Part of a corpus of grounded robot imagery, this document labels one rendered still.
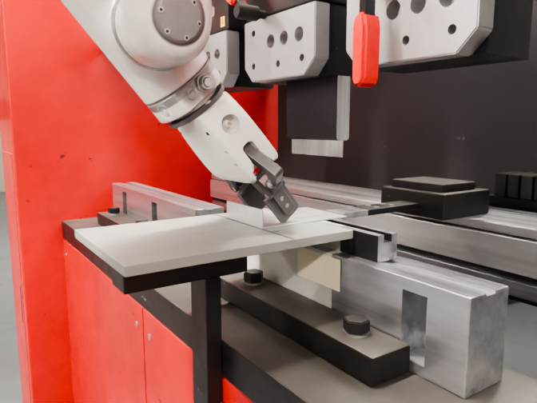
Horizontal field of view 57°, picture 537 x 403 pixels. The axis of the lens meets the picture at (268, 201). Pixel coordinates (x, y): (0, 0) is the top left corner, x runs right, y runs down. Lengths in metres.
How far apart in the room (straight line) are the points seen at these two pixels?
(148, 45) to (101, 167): 0.97
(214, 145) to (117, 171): 0.89
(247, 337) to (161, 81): 0.30
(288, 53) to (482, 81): 0.55
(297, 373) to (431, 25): 0.34
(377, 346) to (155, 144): 1.05
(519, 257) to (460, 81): 0.48
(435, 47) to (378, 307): 0.26
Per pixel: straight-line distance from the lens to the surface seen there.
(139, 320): 0.86
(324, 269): 0.59
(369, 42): 0.47
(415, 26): 0.47
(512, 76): 1.05
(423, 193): 0.75
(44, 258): 1.40
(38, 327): 1.45
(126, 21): 0.45
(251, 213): 0.58
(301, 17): 0.60
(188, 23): 0.44
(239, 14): 0.64
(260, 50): 0.66
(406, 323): 0.53
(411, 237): 0.84
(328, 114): 0.60
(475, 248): 0.77
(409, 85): 1.19
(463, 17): 0.45
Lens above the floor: 1.12
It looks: 9 degrees down
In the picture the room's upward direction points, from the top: straight up
